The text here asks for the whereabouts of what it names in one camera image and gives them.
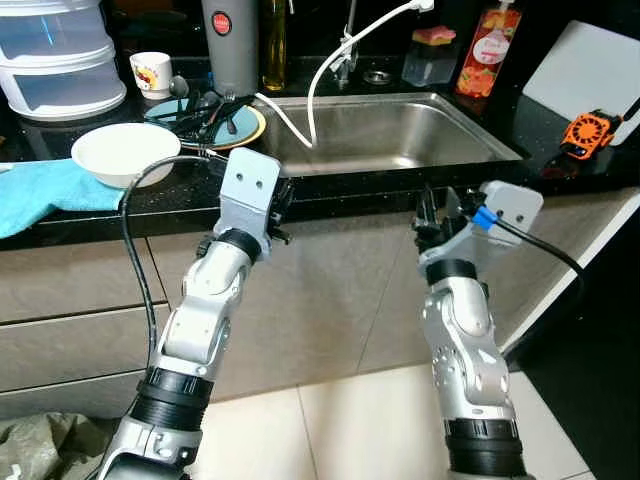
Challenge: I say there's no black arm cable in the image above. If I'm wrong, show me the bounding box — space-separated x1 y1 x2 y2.
470 205 588 351
120 150 236 371

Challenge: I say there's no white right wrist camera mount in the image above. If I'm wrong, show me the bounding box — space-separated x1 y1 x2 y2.
420 180 546 269

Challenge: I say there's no stainless steel sink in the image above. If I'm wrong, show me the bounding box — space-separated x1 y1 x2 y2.
255 92 524 178

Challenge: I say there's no clear stacked plastic container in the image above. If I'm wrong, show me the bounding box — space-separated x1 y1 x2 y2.
0 0 128 123

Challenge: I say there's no peach dish soap bottle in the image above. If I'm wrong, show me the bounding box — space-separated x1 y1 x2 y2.
455 0 524 101

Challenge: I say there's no pink yellow sponge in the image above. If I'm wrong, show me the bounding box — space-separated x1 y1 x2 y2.
413 27 458 46

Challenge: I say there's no olive oil bottle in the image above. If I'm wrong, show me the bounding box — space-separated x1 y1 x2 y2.
262 0 293 93

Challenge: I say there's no teal plate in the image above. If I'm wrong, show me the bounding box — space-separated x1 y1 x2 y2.
143 92 268 151

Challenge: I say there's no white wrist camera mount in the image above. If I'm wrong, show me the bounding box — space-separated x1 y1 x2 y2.
218 148 291 241
420 180 546 269

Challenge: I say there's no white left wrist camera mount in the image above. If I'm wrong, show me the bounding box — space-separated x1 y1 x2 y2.
218 148 291 241

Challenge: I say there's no white cutting board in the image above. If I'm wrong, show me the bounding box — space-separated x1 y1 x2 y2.
522 20 640 126

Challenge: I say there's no white flexible hose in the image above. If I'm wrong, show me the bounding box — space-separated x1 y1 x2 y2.
255 0 436 149

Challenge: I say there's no white printed cup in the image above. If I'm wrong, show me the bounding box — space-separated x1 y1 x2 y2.
130 52 173 99

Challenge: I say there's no chrome faucet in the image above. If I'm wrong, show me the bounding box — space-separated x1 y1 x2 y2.
335 0 363 86

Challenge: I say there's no black plastic fork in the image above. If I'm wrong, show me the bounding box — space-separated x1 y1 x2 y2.
175 95 241 141

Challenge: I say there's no black cabinet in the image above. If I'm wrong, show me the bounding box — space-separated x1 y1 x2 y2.
500 200 640 480

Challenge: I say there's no orange handheld fan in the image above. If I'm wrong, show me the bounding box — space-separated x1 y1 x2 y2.
560 108 626 161

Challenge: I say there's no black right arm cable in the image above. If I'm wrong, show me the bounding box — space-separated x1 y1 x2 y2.
470 205 588 351

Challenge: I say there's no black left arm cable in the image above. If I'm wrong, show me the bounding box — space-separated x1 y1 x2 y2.
120 150 236 371

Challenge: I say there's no woven plastic sack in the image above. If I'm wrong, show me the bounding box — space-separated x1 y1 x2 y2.
0 412 121 480

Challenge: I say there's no clear plastic sponge holder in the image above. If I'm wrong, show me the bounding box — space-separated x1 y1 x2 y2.
402 40 461 88

